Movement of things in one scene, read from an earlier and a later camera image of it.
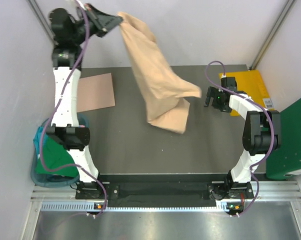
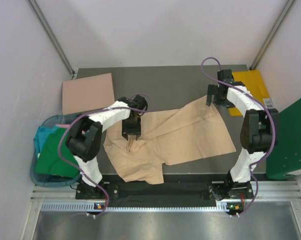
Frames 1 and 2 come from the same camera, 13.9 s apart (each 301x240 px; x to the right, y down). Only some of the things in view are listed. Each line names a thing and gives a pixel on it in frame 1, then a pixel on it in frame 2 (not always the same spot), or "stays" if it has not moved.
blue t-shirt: (37, 139) stays
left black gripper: (102, 22) to (135, 131)
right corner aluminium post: (273, 33) stays
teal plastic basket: (49, 180) stays
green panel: (293, 155) stays
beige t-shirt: (165, 97) to (195, 131)
